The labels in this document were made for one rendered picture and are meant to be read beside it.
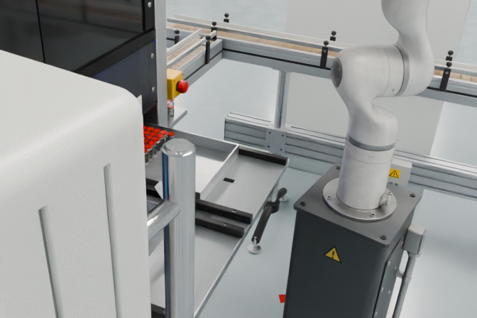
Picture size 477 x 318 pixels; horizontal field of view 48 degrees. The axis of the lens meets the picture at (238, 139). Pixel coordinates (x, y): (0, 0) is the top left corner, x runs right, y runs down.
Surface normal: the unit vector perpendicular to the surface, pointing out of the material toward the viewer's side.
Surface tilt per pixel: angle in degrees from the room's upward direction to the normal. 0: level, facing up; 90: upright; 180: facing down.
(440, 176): 90
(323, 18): 90
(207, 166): 0
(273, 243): 0
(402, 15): 106
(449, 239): 0
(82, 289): 90
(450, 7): 90
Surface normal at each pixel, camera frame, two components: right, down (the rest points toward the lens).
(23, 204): 0.87, 0.28
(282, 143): -0.36, 0.44
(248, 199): 0.05, -0.87
